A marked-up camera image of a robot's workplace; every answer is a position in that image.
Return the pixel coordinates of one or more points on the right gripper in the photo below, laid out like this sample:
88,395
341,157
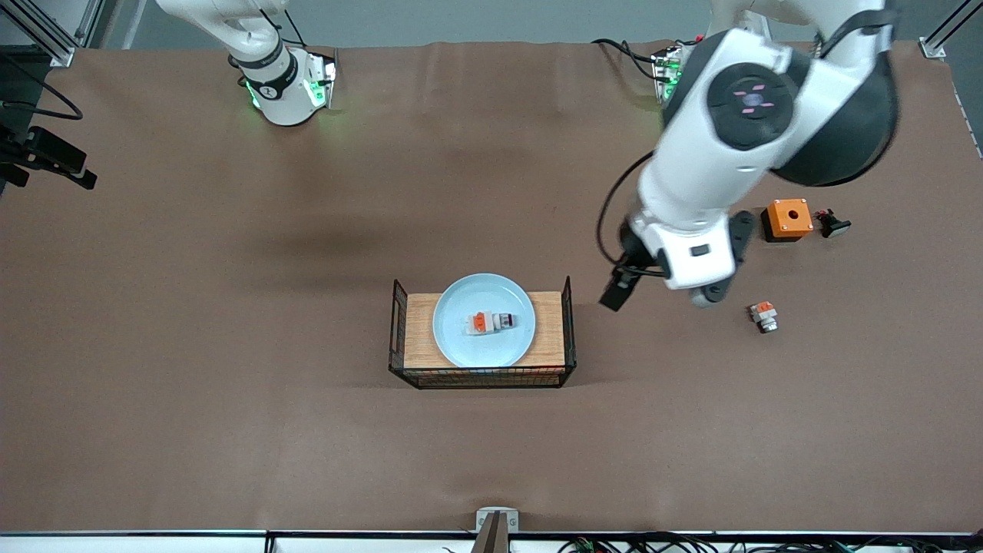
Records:
8,146

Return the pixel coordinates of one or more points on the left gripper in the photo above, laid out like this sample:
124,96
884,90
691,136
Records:
634,250

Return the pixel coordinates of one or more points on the grey orange switch module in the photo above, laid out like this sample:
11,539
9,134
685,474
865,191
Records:
765,316
484,323

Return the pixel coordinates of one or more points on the light blue round plate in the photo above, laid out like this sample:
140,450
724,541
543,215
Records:
461,307

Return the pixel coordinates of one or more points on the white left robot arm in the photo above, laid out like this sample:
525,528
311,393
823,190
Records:
737,130

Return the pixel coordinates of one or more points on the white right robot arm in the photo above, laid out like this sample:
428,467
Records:
276,92

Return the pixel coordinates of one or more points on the small black button part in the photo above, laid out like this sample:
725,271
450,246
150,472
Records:
833,225

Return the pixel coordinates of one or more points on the wooden board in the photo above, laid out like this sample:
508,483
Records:
418,330

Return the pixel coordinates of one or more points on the brown table cover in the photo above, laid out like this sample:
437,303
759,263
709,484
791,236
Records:
230,461

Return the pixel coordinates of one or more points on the aluminium frame post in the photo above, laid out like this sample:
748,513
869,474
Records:
54,42
941,38

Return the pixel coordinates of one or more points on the orange button enclosure box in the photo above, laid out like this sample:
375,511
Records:
789,218

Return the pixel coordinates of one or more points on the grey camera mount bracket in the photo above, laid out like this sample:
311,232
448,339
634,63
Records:
497,522

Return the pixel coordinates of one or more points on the white table edge rail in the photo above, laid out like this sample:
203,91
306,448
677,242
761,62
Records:
153,542

